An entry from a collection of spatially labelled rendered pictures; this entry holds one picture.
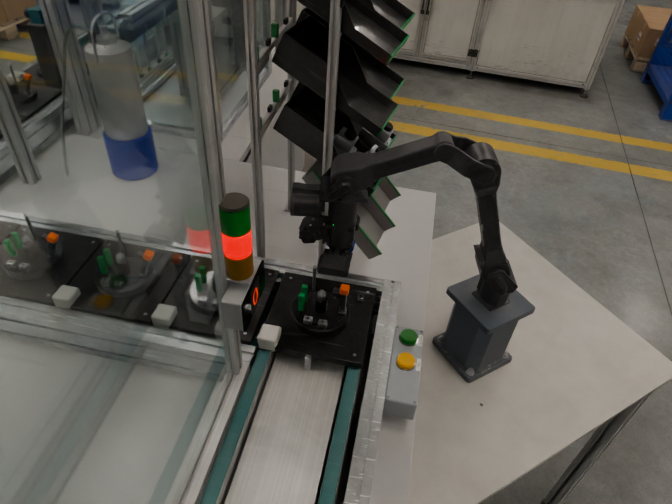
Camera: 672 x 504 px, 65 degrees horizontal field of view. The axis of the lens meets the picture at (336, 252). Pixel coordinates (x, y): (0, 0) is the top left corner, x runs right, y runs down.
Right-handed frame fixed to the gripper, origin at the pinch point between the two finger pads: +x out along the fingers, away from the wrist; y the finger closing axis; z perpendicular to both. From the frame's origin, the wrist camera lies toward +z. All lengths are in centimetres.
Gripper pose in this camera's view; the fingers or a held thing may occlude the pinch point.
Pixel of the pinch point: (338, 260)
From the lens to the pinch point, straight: 113.2
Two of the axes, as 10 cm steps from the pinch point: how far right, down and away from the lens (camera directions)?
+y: -1.7, 6.4, -7.5
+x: -0.6, 7.5, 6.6
